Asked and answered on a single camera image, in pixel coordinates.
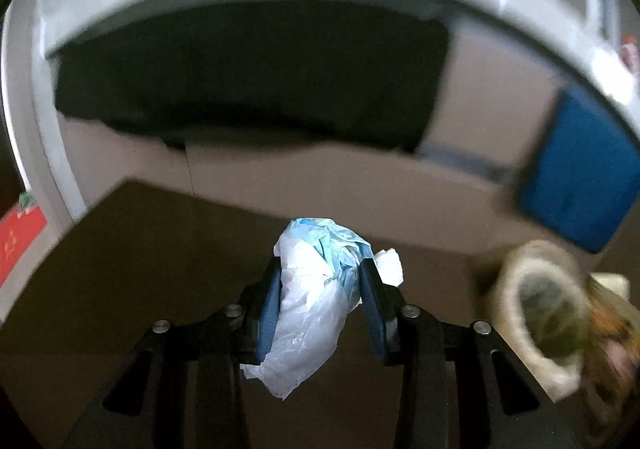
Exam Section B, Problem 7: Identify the white blue plastic bag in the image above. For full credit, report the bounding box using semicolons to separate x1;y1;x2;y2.
241;217;404;400

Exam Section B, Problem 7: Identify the trash bin with white liner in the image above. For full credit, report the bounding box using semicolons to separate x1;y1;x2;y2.
488;240;639;446

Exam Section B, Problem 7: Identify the blue hanging towel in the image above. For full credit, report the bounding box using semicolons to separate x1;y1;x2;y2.
516;88;639;254

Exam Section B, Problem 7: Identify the black hanging cloth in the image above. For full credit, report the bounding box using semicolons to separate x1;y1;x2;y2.
55;0;450;152

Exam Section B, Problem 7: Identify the red floor mat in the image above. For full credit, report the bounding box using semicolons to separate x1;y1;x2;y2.
0;191;48;285

